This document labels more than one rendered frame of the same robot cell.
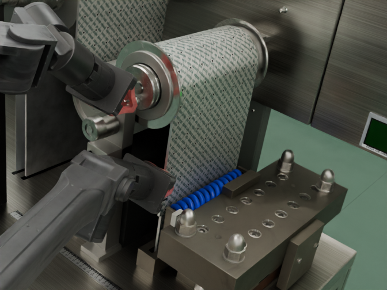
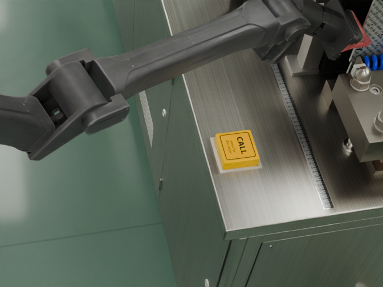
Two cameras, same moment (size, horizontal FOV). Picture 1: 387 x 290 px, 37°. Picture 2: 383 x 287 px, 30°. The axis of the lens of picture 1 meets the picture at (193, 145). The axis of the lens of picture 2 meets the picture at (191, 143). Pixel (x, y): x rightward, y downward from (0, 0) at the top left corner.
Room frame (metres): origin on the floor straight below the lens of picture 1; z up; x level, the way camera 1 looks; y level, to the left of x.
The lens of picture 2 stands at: (-0.12, -0.29, 2.00)
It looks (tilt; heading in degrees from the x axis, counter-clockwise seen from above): 54 degrees down; 35
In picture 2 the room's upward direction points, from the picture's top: 9 degrees clockwise
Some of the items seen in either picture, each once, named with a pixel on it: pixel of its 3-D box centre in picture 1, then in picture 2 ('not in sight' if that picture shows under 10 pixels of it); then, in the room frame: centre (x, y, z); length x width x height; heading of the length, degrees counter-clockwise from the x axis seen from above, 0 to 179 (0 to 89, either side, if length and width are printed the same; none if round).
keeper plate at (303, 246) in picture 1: (302, 255); not in sight; (0.86, -0.23, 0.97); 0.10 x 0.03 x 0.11; 145
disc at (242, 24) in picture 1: (235, 56); not in sight; (1.08, -0.05, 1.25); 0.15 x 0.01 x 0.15; 55
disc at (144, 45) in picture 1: (146, 85); not in sight; (0.87, 0.09, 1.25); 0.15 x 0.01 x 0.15; 55
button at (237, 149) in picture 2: not in sight; (236, 149); (0.59, 0.09, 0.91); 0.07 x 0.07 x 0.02; 55
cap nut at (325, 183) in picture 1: (327, 178); not in sight; (1.00, -0.28, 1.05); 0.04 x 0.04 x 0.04
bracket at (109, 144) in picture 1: (105, 184); (317, 13); (0.86, 0.14, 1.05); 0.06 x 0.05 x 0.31; 145
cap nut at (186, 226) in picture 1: (187, 220); (362, 76); (0.79, -0.01, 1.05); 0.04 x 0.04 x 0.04
